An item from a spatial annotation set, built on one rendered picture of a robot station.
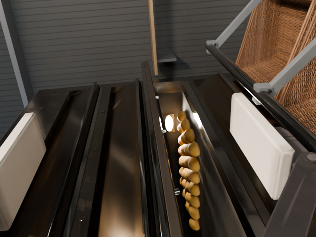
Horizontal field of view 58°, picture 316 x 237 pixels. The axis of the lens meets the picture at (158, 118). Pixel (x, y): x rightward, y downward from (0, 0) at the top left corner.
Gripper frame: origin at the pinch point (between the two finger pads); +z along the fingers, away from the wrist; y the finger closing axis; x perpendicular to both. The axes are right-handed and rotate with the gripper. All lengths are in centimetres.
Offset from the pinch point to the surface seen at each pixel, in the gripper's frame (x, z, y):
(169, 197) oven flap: -40, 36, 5
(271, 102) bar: -17.7, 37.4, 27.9
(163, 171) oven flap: -40, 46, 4
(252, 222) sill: -55, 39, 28
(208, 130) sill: -55, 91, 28
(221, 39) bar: -16, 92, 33
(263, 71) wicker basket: -48, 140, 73
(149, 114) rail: -41, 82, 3
